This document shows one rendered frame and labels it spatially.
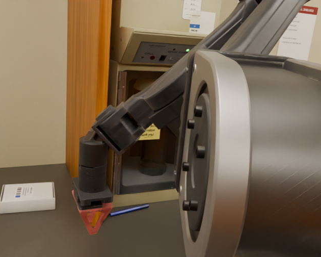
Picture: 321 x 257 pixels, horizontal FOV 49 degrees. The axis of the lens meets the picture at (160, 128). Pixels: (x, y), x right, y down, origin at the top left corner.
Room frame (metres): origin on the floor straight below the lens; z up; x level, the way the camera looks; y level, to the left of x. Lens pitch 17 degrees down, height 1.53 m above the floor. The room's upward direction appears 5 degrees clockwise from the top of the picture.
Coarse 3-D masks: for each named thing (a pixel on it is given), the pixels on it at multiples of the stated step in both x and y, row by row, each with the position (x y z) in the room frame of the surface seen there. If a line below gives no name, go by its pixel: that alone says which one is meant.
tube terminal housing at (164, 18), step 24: (120, 0) 1.01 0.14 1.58; (144, 0) 1.04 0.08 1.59; (168, 0) 1.07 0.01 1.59; (216, 0) 1.14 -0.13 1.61; (120, 24) 1.01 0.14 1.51; (144, 24) 1.04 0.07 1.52; (168, 24) 1.07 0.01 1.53; (216, 24) 1.14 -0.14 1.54; (144, 192) 1.06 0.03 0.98; (168, 192) 1.10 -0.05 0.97
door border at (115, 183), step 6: (126, 72) 1.01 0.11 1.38; (120, 84) 1.00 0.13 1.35; (120, 90) 1.00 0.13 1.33; (120, 96) 1.00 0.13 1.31; (120, 102) 1.00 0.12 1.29; (114, 156) 1.00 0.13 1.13; (120, 156) 1.01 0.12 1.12; (120, 162) 1.01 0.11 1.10; (114, 168) 1.00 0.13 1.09; (120, 168) 1.01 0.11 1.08; (120, 174) 1.01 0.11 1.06; (114, 180) 1.00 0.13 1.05; (114, 186) 1.00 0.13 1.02; (114, 192) 1.00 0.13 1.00
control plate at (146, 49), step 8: (144, 48) 0.96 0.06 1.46; (152, 48) 0.97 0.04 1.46; (160, 48) 0.98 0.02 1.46; (168, 48) 0.99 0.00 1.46; (176, 48) 1.00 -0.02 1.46; (184, 48) 1.00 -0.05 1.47; (192, 48) 1.01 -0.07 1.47; (136, 56) 0.98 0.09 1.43; (144, 56) 0.99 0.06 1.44; (160, 56) 1.00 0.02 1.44; (168, 56) 1.01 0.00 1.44; (176, 56) 1.02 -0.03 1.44
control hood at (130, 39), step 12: (120, 36) 1.00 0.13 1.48; (132, 36) 0.92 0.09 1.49; (144, 36) 0.93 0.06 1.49; (156, 36) 0.94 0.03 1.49; (168, 36) 0.95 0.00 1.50; (180, 36) 0.96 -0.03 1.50; (192, 36) 0.98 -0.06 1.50; (204, 36) 0.99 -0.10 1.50; (120, 48) 0.99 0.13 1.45; (132, 48) 0.95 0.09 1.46; (120, 60) 0.99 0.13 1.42; (132, 60) 0.99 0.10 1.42
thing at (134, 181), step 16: (128, 80) 1.01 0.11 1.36; (144, 80) 1.03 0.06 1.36; (128, 96) 1.01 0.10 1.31; (128, 112) 1.02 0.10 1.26; (160, 128) 1.06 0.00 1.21; (144, 144) 1.04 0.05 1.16; (160, 144) 1.06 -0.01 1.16; (176, 144) 1.09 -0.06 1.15; (128, 160) 1.02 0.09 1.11; (144, 160) 1.04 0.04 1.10; (160, 160) 1.07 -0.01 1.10; (128, 176) 1.02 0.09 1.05; (144, 176) 1.04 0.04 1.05; (160, 176) 1.07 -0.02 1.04; (128, 192) 1.02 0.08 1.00
